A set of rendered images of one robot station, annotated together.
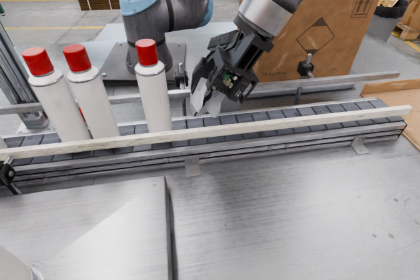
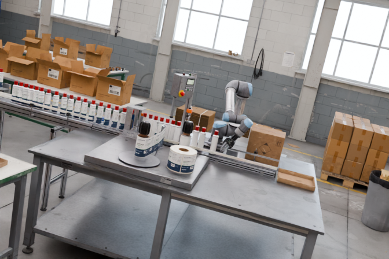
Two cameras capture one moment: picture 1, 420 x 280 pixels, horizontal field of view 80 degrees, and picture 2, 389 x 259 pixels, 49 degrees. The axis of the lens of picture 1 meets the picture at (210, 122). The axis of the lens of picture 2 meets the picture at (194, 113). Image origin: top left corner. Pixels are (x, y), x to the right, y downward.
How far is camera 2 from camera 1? 318 cm
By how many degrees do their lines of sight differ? 34
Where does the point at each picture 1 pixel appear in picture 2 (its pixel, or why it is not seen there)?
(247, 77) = (232, 141)
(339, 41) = (272, 152)
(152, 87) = (215, 139)
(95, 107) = (202, 139)
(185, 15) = (231, 133)
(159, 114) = (213, 146)
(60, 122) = (194, 140)
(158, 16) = (223, 130)
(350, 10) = (275, 143)
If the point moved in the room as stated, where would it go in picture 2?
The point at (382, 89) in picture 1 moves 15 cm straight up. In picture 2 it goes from (285, 172) to (289, 155)
